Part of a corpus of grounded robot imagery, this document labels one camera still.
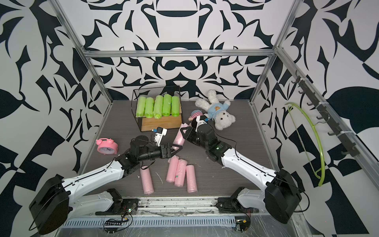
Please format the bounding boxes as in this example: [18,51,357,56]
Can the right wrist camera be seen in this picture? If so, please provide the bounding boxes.
[191,117,209,132]

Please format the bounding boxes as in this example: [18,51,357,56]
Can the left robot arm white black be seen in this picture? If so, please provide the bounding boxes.
[29,136,183,235]

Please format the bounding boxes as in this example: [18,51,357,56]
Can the pink plastic toy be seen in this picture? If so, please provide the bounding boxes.
[96,138,118,155]

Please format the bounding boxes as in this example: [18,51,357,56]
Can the green trash bag roll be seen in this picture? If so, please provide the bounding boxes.
[171,96,180,117]
[154,95,163,119]
[144,97,155,118]
[136,96,147,118]
[162,94,172,117]

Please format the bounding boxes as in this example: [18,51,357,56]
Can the pink trash bag roll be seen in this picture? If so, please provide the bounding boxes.
[140,166,154,195]
[186,165,197,193]
[174,159,188,187]
[166,156,179,183]
[173,123,189,146]

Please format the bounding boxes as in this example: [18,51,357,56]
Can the green plastic hanger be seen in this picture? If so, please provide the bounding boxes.
[285,102,326,187]

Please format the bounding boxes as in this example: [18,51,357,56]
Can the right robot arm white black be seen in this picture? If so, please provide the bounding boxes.
[180,124,302,224]

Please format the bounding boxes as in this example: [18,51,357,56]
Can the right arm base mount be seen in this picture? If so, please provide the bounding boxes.
[216,187,260,214]

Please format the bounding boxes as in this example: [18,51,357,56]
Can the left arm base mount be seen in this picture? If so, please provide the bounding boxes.
[95,189,139,216]

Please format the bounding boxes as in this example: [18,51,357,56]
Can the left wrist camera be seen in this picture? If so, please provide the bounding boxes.
[152,127,167,147]

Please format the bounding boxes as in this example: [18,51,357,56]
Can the small doll striped hat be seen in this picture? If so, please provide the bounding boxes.
[188,109,208,122]

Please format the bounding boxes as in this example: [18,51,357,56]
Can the black connector box cables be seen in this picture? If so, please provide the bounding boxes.
[103,218,131,235]

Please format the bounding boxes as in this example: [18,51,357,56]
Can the black wall hook rack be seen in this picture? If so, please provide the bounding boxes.
[295,76,361,157]

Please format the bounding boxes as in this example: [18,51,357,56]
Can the wooden wire shelf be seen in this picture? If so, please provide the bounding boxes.
[131,86,183,132]

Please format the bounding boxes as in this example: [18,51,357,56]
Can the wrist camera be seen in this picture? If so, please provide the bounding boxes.
[152,127,167,147]
[191,117,209,132]

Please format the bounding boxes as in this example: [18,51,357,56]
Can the white teddy bear blue shirt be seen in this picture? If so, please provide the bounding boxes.
[195,89,236,130]

